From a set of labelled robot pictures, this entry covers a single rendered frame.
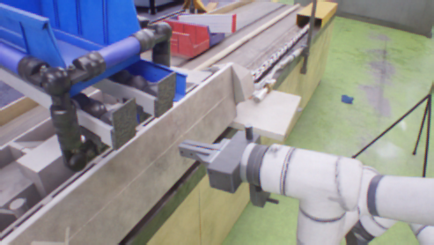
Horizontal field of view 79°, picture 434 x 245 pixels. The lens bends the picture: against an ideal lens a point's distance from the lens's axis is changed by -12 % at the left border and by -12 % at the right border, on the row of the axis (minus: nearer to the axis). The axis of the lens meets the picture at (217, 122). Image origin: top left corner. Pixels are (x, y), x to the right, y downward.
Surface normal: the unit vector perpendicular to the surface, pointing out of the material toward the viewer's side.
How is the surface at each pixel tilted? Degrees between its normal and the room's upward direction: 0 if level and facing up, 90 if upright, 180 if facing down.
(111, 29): 88
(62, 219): 80
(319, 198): 86
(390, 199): 67
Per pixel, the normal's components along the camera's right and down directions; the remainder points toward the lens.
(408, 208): -0.82, 0.17
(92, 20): -0.48, 0.46
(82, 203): 0.86, 0.14
